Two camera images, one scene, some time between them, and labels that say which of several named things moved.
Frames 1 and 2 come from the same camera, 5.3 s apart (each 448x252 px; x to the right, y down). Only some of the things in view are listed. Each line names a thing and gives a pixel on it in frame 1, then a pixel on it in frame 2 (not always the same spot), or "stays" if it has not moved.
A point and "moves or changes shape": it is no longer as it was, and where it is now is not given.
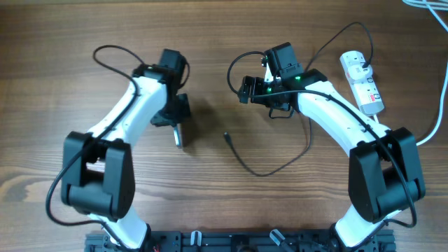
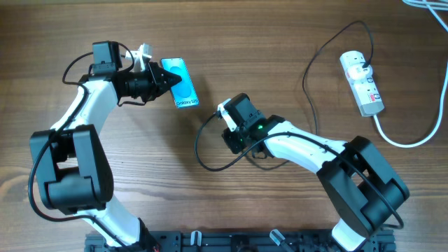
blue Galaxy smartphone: [178, 136] moves or changes shape
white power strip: [366, 93] stays
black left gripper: [183, 112] -> [157, 86]
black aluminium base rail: [238, 241] stays
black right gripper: [258, 84] -> [236, 146]
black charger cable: [309, 136] moves or changes shape
